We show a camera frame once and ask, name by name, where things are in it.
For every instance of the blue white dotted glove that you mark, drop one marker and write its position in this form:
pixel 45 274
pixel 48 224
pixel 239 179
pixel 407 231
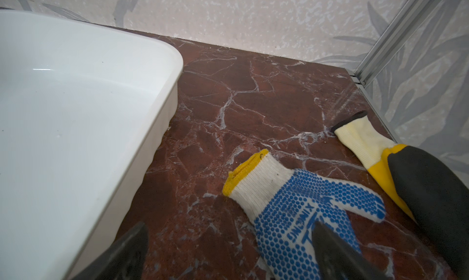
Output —
pixel 284 205

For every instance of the black yellow work glove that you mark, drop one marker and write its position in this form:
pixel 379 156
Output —
pixel 419 184

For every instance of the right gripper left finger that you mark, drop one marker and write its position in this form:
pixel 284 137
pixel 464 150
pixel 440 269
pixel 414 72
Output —
pixel 123 260

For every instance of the aluminium cage frame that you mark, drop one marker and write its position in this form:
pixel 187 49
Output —
pixel 414 75

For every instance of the white plastic storage box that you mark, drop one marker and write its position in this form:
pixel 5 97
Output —
pixel 83 111

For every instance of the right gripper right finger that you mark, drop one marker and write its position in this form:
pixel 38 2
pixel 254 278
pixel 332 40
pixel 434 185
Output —
pixel 339 261

